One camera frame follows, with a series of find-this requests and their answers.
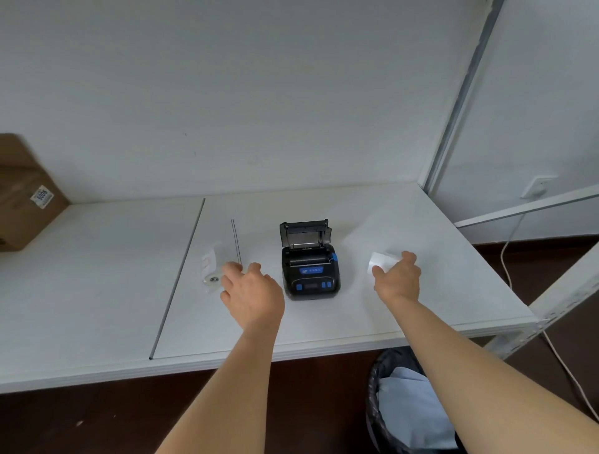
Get brown cardboard box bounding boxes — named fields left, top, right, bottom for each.
left=0, top=133, right=72, bottom=253

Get white power cable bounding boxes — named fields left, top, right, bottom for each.
left=500, top=213, right=599, bottom=423

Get white wall socket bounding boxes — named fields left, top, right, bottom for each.
left=520, top=175, right=558, bottom=200

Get clear plastic bag with label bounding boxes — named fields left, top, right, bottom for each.
left=199, top=242, right=226, bottom=295

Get white crumpled waste in bin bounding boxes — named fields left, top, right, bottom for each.
left=376, top=367, right=458, bottom=452

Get black portable label printer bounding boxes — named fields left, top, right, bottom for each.
left=279, top=218, right=342, bottom=301

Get black trash bin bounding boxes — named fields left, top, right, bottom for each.
left=365, top=346, right=464, bottom=454

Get person's right hand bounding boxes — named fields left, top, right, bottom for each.
left=372, top=251, right=422, bottom=307

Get person's left forearm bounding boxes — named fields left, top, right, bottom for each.
left=156, top=323, right=282, bottom=454

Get person's right forearm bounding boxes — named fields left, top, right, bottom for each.
left=387, top=298, right=599, bottom=454

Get white sticker on box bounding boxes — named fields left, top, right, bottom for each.
left=30, top=184, right=56, bottom=210

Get person's left hand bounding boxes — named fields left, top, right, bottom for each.
left=219, top=261, right=285, bottom=334

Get thin metal rods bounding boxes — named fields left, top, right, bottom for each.
left=230, top=218, right=243, bottom=265

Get white label paper roll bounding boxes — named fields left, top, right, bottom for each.
left=366, top=251, right=403, bottom=278

